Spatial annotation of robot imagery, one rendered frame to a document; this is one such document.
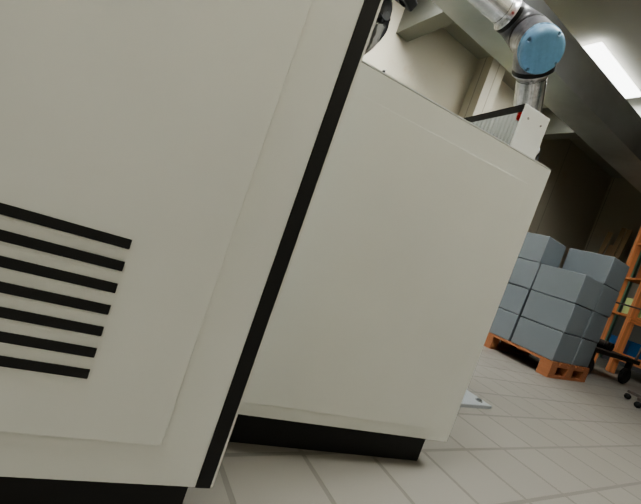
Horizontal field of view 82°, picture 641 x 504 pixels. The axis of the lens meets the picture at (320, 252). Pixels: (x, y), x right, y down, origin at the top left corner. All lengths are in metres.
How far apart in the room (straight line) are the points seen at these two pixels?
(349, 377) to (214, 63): 0.66
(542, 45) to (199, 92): 1.03
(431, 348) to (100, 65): 0.82
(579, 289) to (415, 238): 2.74
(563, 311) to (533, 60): 2.49
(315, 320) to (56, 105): 0.55
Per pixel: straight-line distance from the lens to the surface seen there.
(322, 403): 0.87
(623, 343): 6.43
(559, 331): 3.50
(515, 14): 1.43
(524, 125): 1.12
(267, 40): 0.53
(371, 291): 0.81
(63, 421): 0.59
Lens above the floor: 0.49
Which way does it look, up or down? 3 degrees down
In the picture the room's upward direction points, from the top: 20 degrees clockwise
